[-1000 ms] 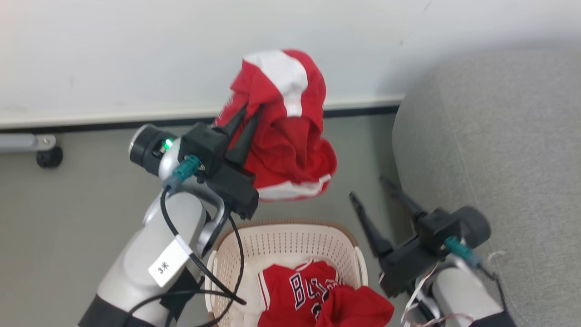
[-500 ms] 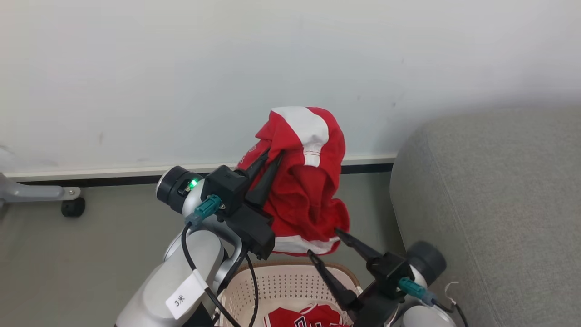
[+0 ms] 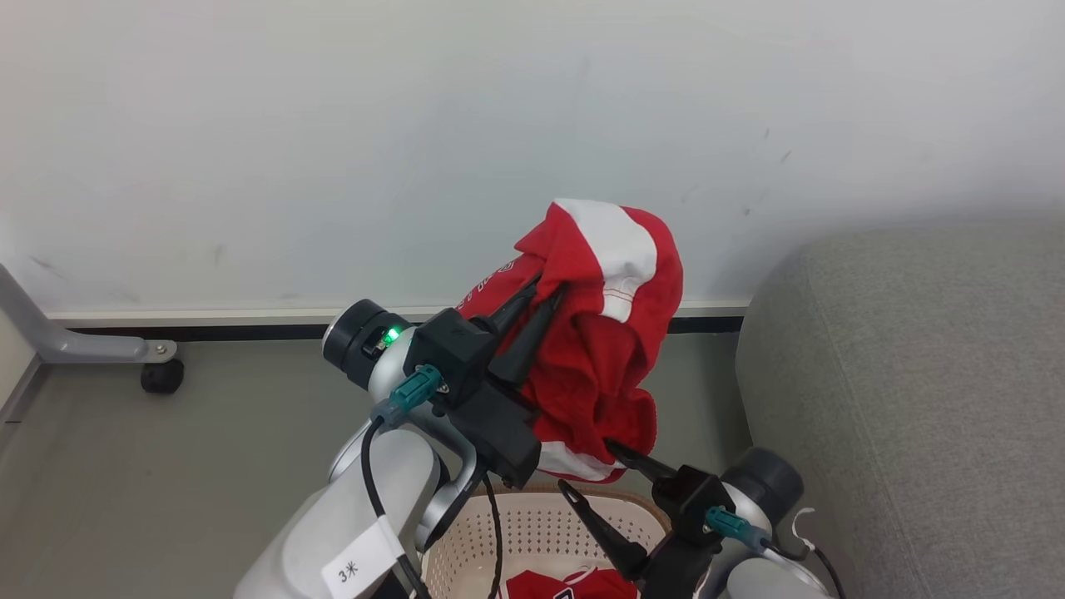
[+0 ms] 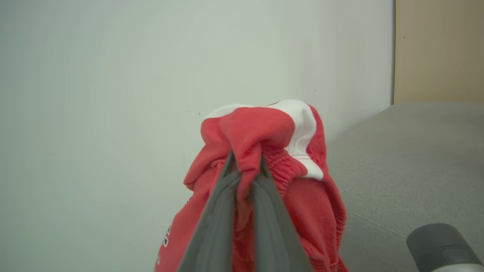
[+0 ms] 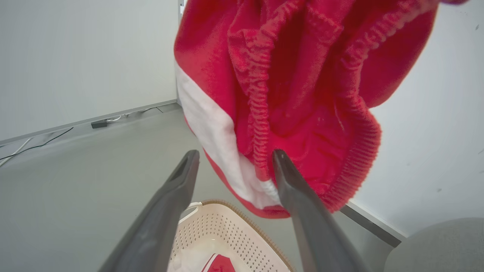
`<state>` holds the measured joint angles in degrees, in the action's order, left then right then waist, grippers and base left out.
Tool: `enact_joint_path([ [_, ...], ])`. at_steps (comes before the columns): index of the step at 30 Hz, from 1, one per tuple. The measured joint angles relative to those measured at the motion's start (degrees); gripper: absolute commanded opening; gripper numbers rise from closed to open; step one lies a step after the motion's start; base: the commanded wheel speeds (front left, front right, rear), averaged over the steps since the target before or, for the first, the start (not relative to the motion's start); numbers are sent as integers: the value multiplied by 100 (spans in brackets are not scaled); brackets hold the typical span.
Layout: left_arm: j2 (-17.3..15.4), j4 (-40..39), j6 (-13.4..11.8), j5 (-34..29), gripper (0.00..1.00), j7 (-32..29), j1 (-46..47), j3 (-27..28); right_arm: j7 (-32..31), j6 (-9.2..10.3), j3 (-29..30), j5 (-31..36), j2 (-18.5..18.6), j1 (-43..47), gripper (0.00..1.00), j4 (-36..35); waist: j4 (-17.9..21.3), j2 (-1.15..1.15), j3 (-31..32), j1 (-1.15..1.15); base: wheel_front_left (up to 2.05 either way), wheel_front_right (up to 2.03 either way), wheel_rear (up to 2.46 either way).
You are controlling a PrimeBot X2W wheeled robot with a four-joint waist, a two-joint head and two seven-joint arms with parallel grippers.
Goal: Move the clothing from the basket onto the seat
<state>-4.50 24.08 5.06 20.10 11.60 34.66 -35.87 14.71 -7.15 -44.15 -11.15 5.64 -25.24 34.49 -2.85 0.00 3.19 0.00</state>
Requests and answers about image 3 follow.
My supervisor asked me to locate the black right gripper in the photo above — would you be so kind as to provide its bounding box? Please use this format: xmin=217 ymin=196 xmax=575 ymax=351
xmin=557 ymin=438 xmax=736 ymax=599

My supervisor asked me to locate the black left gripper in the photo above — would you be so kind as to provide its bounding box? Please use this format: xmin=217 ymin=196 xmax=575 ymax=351
xmin=403 ymin=276 xmax=570 ymax=413

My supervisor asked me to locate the red white striped garment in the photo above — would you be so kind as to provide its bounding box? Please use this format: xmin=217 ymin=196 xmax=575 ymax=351
xmin=456 ymin=198 xmax=685 ymax=485

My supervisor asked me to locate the red jersey with black numbers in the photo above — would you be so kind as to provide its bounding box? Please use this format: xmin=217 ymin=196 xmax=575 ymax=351
xmin=503 ymin=566 xmax=641 ymax=599

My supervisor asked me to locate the cream perforated laundry basket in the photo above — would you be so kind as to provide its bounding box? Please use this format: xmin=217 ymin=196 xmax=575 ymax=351
xmin=420 ymin=487 xmax=675 ymax=599

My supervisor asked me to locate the white black baseboard strip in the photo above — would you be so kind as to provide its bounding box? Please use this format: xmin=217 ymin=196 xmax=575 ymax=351
xmin=46 ymin=301 xmax=750 ymax=342

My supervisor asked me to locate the white paper label tag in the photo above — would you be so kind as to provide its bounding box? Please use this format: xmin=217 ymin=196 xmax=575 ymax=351
xmin=320 ymin=516 xmax=406 ymax=599

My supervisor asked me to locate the grey fabric sofa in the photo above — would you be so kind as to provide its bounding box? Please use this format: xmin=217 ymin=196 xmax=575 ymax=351
xmin=735 ymin=220 xmax=1065 ymax=599

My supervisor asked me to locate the grey metal stand with caster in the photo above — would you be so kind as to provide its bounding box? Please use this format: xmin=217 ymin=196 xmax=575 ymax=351
xmin=0 ymin=265 xmax=186 ymax=395

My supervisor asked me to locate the black cable with teal connector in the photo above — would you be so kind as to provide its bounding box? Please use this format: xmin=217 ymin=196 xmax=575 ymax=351
xmin=360 ymin=364 xmax=443 ymax=599
xmin=706 ymin=506 xmax=848 ymax=599

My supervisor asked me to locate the thin black camera cable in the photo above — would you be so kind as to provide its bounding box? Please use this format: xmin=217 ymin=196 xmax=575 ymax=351
xmin=481 ymin=473 xmax=505 ymax=599

